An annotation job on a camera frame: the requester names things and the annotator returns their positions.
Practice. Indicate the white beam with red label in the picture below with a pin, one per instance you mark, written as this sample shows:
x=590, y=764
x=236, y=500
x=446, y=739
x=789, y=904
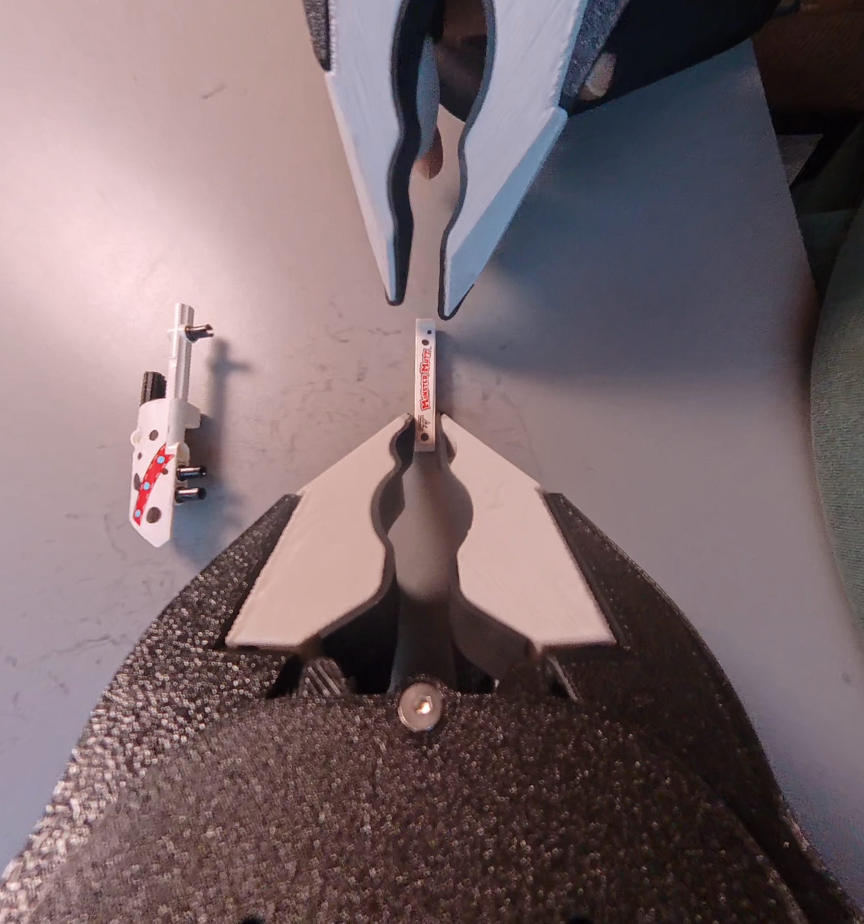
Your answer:
x=425, y=383

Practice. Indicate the grey desk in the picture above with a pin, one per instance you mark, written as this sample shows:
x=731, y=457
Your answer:
x=144, y=145

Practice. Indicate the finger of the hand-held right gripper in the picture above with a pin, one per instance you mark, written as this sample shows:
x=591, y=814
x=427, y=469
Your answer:
x=363, y=116
x=519, y=116

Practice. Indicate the white spotted toy brick assembly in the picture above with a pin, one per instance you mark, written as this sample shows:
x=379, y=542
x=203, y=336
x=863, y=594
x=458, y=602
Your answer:
x=155, y=469

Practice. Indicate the person's right hand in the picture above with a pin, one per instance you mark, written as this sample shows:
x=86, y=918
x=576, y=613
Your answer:
x=431, y=152

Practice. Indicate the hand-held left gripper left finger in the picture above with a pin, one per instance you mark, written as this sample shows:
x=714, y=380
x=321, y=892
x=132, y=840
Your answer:
x=324, y=556

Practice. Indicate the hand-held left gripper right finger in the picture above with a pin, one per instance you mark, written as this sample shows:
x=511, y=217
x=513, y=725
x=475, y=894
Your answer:
x=526, y=556

